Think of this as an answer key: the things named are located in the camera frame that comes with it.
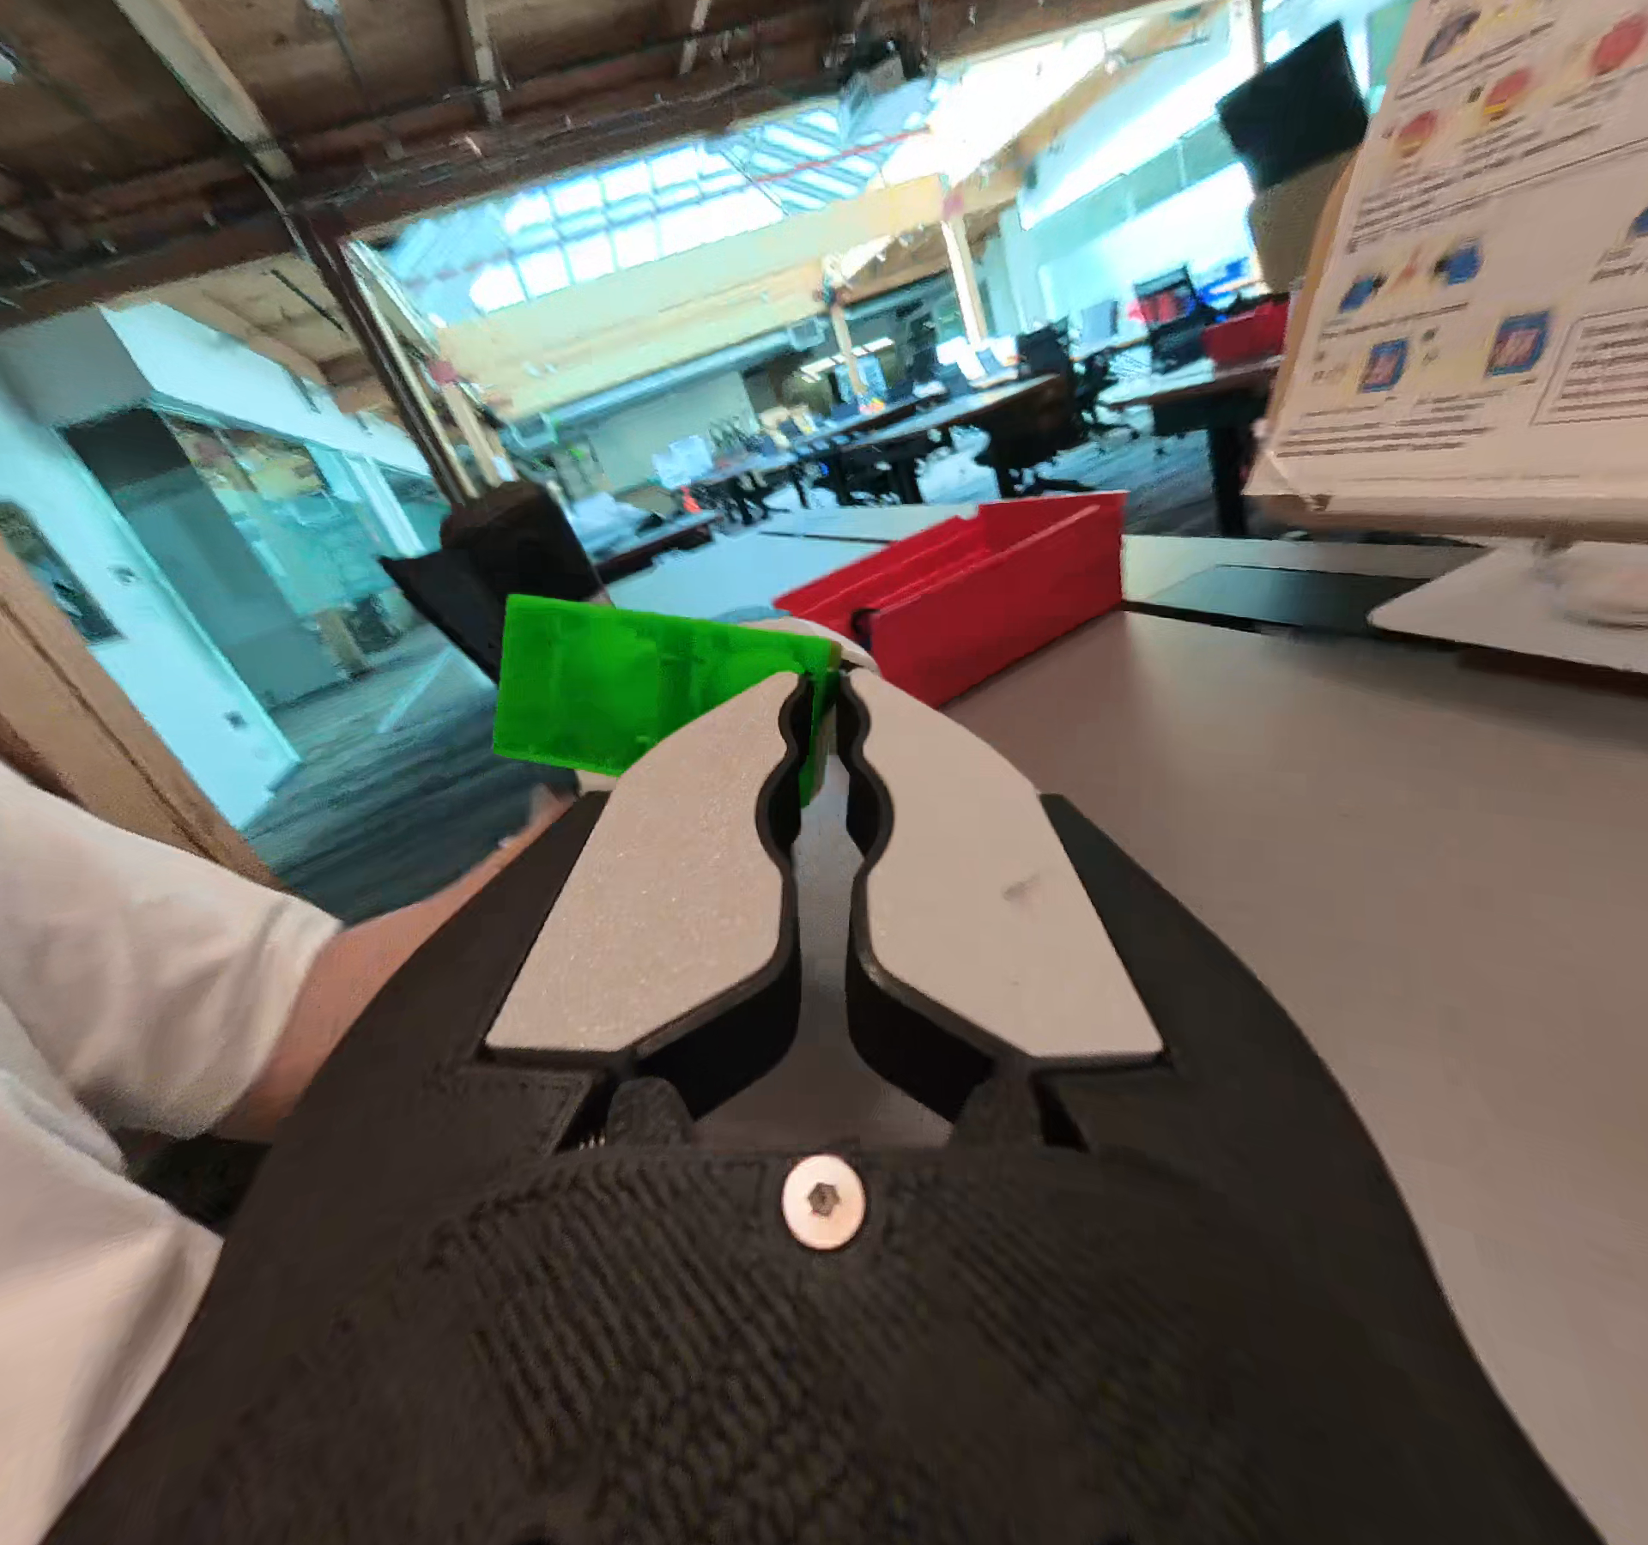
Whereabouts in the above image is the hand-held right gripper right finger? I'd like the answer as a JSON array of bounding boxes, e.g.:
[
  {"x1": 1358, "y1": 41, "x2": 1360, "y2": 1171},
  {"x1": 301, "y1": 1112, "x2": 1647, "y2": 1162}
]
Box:
[{"x1": 845, "y1": 670, "x2": 1166, "y2": 1071}]

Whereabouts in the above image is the person's left forearm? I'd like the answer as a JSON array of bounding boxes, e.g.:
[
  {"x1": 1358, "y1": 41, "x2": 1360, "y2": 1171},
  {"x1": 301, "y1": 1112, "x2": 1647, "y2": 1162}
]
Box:
[{"x1": 220, "y1": 798, "x2": 584, "y2": 1140}]

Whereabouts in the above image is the ceiling projector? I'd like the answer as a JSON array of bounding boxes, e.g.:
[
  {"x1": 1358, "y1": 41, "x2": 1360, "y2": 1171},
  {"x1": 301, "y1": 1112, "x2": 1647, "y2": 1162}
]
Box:
[{"x1": 835, "y1": 36, "x2": 945, "y2": 108}]

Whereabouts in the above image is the wooden pillar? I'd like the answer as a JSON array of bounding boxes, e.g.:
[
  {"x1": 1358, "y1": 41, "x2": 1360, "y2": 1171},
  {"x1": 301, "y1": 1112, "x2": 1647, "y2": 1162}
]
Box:
[{"x1": 0, "y1": 541, "x2": 275, "y2": 893}]

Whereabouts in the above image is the white stand base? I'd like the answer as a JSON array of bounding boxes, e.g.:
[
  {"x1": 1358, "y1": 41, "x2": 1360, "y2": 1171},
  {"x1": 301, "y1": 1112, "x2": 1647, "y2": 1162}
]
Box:
[{"x1": 1365, "y1": 541, "x2": 1648, "y2": 682}]

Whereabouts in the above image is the green plastic object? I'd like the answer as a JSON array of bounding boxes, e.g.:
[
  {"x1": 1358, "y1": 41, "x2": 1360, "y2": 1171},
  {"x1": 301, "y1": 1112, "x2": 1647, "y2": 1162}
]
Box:
[{"x1": 493, "y1": 592, "x2": 847, "y2": 809}]

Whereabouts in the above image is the red plastic bin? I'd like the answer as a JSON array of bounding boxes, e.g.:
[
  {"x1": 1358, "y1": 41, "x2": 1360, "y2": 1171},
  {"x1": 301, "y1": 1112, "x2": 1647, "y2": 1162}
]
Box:
[
  {"x1": 1200, "y1": 299, "x2": 1293, "y2": 371},
  {"x1": 773, "y1": 493, "x2": 1133, "y2": 712}
]

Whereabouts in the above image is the instruction sheet board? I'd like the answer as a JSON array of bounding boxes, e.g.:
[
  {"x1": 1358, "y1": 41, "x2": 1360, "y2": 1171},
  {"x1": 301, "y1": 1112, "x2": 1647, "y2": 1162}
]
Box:
[{"x1": 1247, "y1": 0, "x2": 1648, "y2": 546}]

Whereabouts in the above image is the grey desk with wooden edge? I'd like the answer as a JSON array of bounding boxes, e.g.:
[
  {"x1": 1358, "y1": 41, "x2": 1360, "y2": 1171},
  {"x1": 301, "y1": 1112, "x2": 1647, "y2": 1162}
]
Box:
[{"x1": 591, "y1": 503, "x2": 986, "y2": 625}]

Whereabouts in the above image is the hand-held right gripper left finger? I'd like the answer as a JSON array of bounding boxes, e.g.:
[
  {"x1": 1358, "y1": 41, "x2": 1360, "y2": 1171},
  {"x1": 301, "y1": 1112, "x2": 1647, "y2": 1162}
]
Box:
[{"x1": 485, "y1": 670, "x2": 806, "y2": 1063}]

